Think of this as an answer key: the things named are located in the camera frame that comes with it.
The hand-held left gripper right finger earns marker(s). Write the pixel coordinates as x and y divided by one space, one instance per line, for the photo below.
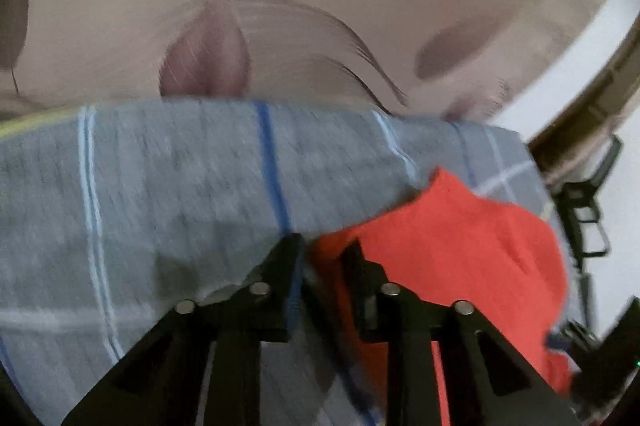
357 278

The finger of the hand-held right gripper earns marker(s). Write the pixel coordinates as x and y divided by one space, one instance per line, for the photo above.
575 335

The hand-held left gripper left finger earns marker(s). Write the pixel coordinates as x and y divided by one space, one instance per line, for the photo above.
292 276

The red sweater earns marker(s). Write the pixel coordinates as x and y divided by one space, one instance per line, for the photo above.
450 246

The black metal rack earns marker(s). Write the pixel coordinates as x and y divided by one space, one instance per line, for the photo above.
580 206

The grey plaid blanket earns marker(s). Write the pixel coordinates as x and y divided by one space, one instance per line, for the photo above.
175 181

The brown wooden door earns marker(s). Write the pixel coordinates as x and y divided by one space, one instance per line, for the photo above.
590 106

